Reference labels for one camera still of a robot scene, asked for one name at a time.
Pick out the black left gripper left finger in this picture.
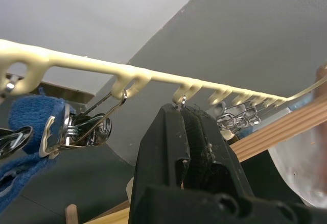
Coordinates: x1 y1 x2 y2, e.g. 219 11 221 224
128 103 192 224

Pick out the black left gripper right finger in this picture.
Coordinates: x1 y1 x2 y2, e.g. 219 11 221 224
182 108 256 202

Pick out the metal clip with cream tips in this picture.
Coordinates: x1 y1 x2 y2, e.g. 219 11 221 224
216 111 250 141
39 88 128 159
242 105 262 127
0 126 34 160
175 94 188 112
0 72 25 98

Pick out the cream plastic clip hanger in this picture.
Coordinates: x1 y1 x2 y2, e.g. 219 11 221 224
0 39 327 109

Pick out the ribbed wooden beam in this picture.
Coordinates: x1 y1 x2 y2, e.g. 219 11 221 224
229 98 327 163

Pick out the clear plastic container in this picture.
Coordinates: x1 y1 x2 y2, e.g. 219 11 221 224
267 121 327 208

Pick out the light wooden base board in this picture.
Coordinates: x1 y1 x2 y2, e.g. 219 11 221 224
88 200 131 224

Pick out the wooden dowel peg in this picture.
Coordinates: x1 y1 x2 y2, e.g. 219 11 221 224
64 203 79 224

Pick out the blue sock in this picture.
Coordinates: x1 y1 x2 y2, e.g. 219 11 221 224
0 88 76 206

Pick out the wooden upright post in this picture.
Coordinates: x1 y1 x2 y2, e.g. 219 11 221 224
314 64 327 191

